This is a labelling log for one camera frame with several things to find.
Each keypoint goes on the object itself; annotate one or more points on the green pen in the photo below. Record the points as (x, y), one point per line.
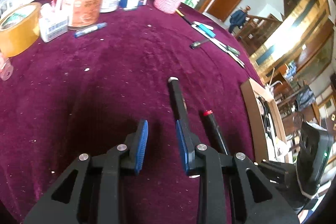
(233, 50)

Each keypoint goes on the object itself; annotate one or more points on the clear plastic small case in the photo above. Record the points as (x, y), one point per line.
(6, 68)

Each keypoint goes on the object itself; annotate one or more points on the black pen on table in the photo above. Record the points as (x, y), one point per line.
(195, 45)

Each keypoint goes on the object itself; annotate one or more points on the blue whiteboard marker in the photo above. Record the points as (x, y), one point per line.
(90, 29)

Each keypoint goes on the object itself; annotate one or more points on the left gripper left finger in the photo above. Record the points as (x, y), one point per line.
(88, 191)

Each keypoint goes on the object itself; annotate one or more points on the white chalk stick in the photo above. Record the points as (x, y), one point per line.
(201, 25)

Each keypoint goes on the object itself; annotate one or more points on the blue white small box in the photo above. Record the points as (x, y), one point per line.
(131, 4)

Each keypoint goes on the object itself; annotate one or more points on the cardboard box tray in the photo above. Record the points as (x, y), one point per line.
(268, 134)

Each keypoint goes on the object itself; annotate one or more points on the yellow packing tape roll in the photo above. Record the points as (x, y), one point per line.
(20, 29)

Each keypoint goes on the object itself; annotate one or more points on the orange tea tin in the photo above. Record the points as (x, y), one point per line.
(81, 13)

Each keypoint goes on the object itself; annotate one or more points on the black marker white caps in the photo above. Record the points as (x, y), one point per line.
(180, 105)

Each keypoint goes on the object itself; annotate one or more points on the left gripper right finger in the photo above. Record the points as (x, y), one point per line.
(231, 189)

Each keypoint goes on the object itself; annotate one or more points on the black marker red caps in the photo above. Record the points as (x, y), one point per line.
(214, 133)

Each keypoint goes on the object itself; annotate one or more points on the small white barcode box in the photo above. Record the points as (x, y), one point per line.
(52, 23)

